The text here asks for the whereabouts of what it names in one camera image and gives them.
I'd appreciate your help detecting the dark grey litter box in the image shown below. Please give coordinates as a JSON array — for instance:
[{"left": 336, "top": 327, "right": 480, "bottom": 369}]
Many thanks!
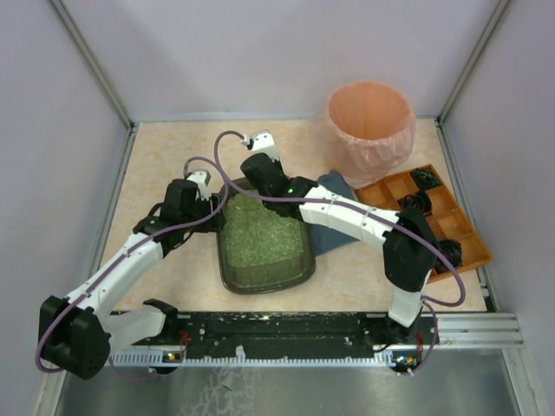
[{"left": 217, "top": 187, "right": 316, "bottom": 295}]

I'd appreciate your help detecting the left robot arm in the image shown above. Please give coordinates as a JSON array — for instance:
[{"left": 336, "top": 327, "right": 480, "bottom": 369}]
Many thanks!
[{"left": 35, "top": 170, "right": 223, "bottom": 380}]

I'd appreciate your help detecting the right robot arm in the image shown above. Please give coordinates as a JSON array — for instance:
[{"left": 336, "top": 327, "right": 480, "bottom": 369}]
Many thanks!
[{"left": 240, "top": 153, "right": 457, "bottom": 330}]

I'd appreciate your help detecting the blue folded cloth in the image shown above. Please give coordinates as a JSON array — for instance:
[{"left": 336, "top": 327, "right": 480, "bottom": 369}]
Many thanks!
[{"left": 310, "top": 169, "right": 361, "bottom": 257}]

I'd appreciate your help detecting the bin with pink bag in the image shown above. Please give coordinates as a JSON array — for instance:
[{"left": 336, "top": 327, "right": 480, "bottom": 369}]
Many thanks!
[{"left": 312, "top": 81, "right": 416, "bottom": 189}]

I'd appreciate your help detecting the orange compartment tray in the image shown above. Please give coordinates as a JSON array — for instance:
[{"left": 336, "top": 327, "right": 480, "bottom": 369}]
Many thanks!
[{"left": 355, "top": 164, "right": 492, "bottom": 277}]

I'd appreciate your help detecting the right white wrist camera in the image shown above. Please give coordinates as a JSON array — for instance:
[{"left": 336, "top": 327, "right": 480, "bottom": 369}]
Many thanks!
[{"left": 241, "top": 130, "right": 279, "bottom": 160}]

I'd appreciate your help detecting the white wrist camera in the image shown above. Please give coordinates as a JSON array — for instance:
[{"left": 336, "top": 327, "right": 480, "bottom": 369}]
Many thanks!
[
  {"left": 185, "top": 169, "right": 211, "bottom": 201},
  {"left": 241, "top": 130, "right": 279, "bottom": 160}
]

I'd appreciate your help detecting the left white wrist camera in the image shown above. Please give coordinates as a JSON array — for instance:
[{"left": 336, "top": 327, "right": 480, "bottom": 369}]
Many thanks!
[{"left": 185, "top": 169, "right": 211, "bottom": 201}]

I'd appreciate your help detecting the black coiled cable middle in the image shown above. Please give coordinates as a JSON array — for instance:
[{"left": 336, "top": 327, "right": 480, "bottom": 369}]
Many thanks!
[{"left": 397, "top": 190, "right": 434, "bottom": 216}]

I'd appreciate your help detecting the black coiled cable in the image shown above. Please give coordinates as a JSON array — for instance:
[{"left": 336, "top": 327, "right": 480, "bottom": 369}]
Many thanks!
[
  {"left": 397, "top": 190, "right": 434, "bottom": 216},
  {"left": 435, "top": 239, "right": 465, "bottom": 274},
  {"left": 409, "top": 167, "right": 443, "bottom": 191}
]

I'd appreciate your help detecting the black coiled cable far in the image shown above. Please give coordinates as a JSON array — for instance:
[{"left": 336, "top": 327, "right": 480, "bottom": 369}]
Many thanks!
[{"left": 409, "top": 167, "right": 443, "bottom": 191}]

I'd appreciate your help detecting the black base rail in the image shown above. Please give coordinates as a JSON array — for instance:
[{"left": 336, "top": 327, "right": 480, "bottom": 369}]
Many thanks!
[{"left": 108, "top": 312, "right": 439, "bottom": 374}]

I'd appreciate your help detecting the black coiled cable near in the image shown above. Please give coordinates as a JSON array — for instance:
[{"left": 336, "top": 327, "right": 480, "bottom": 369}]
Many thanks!
[{"left": 435, "top": 239, "right": 465, "bottom": 274}]

